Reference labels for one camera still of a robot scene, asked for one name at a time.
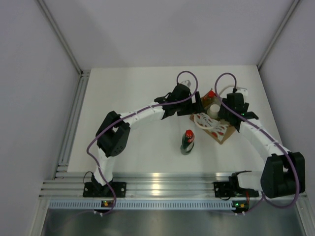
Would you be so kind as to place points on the dark sauce bottle red cap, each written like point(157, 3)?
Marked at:
point(187, 142)

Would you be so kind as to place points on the white jar with lid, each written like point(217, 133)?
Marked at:
point(213, 111)

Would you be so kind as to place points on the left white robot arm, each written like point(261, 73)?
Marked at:
point(112, 136)

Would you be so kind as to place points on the aluminium frame post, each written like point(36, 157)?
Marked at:
point(58, 33)
point(278, 32)

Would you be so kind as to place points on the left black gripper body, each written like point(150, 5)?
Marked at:
point(185, 107)

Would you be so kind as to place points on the left aluminium frame post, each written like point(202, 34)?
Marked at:
point(58, 33)

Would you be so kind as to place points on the oil bottle red cap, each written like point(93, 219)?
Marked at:
point(210, 98)

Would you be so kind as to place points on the slotted cable duct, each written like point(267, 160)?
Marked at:
point(145, 204)

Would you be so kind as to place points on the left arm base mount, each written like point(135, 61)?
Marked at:
point(93, 189)

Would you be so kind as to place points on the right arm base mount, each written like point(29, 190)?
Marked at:
point(223, 190)

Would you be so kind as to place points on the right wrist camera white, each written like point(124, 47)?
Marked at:
point(243, 91)

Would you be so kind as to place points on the right aluminium frame post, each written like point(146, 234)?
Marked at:
point(278, 32)

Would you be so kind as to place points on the aluminium rail frame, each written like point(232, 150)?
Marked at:
point(152, 164)

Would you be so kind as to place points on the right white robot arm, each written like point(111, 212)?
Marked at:
point(284, 171)

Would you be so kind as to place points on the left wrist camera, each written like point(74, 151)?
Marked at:
point(187, 83)

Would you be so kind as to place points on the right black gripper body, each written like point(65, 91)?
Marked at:
point(224, 113)

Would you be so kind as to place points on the burlap canvas bag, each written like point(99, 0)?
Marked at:
point(218, 129)

